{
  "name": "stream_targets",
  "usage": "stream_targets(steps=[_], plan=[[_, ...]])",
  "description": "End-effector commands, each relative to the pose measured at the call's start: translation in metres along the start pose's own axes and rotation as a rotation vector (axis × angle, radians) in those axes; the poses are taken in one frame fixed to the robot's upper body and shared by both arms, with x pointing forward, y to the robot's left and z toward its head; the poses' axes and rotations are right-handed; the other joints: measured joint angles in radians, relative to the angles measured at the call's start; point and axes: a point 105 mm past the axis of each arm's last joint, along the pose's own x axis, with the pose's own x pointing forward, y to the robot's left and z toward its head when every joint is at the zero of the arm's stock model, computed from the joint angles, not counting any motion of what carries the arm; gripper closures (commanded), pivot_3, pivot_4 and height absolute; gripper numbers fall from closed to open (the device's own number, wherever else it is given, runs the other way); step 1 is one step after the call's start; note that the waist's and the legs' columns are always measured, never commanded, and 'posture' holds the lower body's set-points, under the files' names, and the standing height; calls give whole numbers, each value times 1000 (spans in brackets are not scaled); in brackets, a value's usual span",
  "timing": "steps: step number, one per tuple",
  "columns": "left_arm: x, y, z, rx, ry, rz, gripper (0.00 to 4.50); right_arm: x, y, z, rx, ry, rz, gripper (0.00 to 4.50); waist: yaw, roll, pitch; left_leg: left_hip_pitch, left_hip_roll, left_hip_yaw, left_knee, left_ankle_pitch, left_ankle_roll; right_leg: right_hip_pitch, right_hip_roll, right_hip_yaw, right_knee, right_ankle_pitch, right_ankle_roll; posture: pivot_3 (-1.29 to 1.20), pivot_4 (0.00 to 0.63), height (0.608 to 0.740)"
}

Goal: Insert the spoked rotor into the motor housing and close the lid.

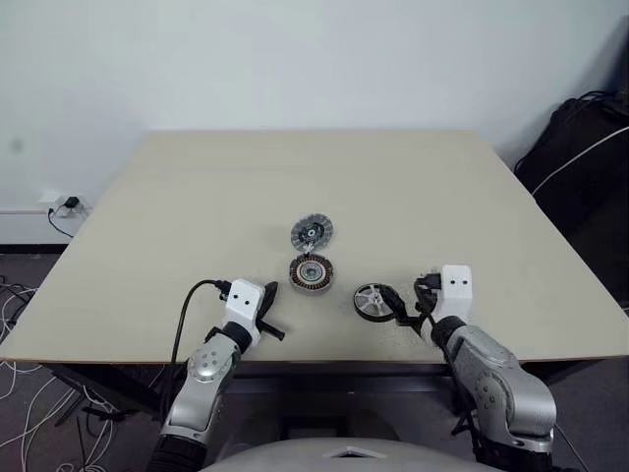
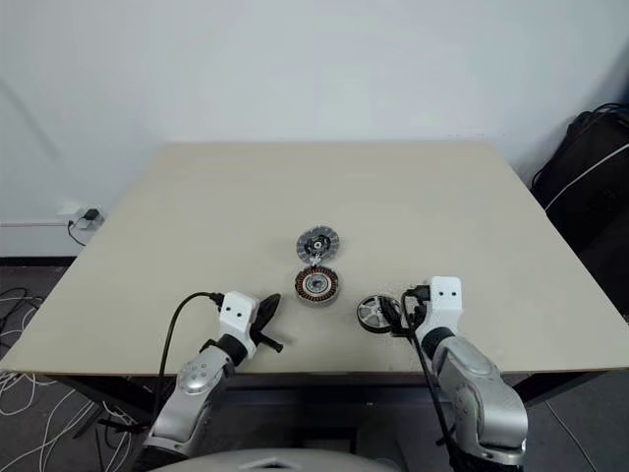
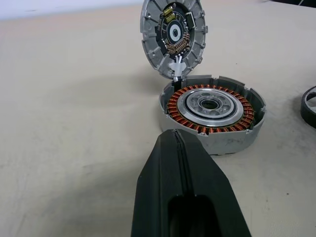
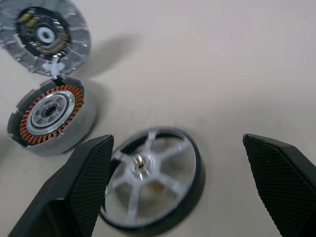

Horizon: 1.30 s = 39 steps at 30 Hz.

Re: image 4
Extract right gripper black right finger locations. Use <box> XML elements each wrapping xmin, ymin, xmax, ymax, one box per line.
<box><xmin>242</xmin><ymin>133</ymin><xmax>316</xmax><ymax>237</ymax></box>

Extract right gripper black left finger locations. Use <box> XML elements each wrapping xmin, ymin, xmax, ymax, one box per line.
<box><xmin>7</xmin><ymin>134</ymin><xmax>116</xmax><ymax>237</ymax></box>

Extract spoked rotor with black rim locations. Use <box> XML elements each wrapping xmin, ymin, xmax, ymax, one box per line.
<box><xmin>98</xmin><ymin>127</ymin><xmax>207</xmax><ymax>229</ymax></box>

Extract silver hinged motor lid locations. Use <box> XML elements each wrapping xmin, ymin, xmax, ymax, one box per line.
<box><xmin>0</xmin><ymin>0</ymin><xmax>92</xmax><ymax>76</ymax></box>

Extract grey motor housing copper windings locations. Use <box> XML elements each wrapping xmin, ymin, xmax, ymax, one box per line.
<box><xmin>6</xmin><ymin>75</ymin><xmax>97</xmax><ymax>158</ymax></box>

